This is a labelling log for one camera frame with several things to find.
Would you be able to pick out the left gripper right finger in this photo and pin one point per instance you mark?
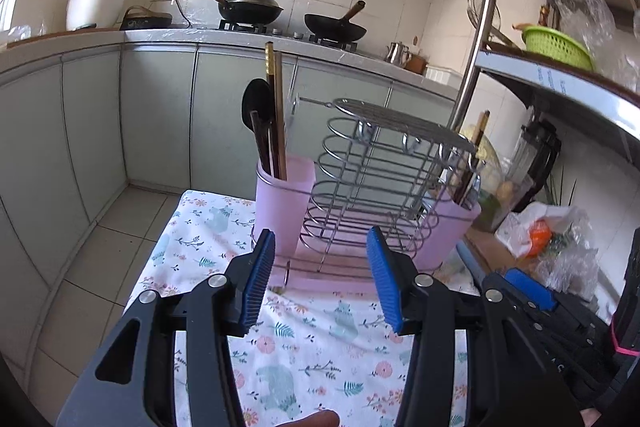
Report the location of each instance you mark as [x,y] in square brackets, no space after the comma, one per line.
[512,381]

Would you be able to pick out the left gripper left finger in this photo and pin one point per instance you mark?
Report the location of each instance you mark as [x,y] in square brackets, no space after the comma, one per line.
[130,379]

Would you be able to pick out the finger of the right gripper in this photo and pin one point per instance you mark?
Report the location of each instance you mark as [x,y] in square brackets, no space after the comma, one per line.
[472,263]
[538,294]

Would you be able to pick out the black spoon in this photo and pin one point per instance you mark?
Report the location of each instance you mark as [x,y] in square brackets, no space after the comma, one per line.
[255,116]

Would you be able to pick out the dark chopstick gold band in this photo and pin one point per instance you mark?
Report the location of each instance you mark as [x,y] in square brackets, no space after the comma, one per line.
[271,79]

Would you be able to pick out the light brown wooden chopstick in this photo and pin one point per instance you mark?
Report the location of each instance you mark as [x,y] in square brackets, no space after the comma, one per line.
[279,121]

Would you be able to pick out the grey kitchen cabinets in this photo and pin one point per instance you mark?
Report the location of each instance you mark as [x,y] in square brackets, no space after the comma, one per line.
[83,117]

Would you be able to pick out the right hand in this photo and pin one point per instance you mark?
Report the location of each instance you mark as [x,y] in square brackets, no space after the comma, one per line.
[590,416]

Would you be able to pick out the left hand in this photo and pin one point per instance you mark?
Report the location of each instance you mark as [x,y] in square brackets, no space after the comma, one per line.
[324,418]

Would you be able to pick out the wooden cutting board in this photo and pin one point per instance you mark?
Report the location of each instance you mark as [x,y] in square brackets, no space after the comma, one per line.
[491,255]

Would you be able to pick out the pink cup right side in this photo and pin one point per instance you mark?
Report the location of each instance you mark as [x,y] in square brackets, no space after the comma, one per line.
[442,228]

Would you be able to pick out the pink cup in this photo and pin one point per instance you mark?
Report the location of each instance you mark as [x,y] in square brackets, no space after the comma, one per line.
[281,205]
[442,228]

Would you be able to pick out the white plastic bag orange item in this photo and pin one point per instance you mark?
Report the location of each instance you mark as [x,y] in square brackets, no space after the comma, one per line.
[528,233]

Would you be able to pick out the pink drip tray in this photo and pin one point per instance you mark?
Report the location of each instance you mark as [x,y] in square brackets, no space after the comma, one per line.
[307,270]

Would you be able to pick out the black blender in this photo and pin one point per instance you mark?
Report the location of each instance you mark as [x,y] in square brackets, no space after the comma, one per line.
[536,151]

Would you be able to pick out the floral bear tablecloth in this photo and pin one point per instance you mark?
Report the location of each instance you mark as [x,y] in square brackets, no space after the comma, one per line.
[307,351]

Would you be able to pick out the pink cup left side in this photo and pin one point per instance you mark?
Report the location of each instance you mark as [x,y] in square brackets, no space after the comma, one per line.
[281,205]

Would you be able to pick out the metal storage shelf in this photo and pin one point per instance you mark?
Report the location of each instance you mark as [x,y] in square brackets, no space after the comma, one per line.
[602,108]

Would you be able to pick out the steel kettle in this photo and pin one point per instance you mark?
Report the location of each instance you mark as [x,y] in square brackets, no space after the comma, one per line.
[397,54]

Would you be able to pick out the green plastic basket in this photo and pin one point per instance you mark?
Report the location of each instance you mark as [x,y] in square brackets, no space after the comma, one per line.
[557,46]

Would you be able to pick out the clear plastic bag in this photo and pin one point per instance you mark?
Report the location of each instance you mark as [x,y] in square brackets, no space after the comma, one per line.
[592,24]

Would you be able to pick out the chrome shelf pole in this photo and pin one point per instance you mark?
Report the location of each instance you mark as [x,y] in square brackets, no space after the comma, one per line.
[472,68]

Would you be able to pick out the black wok with lid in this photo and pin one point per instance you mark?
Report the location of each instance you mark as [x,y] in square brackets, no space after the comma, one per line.
[249,12]

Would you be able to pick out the gas stove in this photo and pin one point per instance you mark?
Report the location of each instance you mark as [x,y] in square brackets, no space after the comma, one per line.
[273,31]

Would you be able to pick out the black induction cooker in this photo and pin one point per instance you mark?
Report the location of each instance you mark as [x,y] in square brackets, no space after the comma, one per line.
[139,17]

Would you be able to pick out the white rice cooker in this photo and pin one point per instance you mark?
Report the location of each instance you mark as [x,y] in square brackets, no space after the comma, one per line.
[100,13]

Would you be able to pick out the chrome wire utensil rack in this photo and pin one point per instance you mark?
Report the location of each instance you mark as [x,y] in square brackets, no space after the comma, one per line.
[375,168]

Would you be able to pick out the black wok wooden handle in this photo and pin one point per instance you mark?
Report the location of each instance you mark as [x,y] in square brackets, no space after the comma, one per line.
[341,30]

